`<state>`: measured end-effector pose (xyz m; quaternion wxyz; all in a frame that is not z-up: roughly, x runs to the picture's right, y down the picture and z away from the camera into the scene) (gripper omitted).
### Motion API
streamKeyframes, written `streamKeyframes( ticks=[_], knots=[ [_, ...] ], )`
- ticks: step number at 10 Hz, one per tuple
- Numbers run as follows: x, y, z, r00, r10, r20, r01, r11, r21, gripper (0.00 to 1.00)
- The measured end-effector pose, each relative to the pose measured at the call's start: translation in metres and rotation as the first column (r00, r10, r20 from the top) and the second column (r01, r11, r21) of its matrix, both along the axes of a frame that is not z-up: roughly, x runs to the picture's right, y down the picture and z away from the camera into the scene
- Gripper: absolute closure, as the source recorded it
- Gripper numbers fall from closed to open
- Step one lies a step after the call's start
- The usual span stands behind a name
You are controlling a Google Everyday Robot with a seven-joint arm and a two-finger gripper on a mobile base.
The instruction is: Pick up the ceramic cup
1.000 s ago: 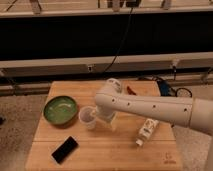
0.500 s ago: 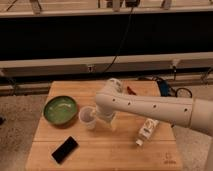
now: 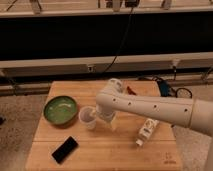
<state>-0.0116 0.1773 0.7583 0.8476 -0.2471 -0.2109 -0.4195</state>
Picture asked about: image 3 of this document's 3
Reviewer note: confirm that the blue object with cables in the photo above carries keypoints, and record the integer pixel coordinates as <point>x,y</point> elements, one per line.
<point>164,88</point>

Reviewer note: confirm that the white plastic bottle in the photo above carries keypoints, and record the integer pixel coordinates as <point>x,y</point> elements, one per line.
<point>146,131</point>

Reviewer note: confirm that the black smartphone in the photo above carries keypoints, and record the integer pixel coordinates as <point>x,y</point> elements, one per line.
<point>66,148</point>

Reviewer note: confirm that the green bowl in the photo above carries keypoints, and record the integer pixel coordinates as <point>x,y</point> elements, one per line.
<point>60,110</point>

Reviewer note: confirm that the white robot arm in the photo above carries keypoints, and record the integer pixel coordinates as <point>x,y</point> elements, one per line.
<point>194,114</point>

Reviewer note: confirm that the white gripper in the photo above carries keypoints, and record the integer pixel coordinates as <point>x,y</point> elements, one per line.
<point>108,117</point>

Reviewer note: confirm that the red small object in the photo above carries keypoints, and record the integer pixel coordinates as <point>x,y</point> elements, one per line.
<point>130,91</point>

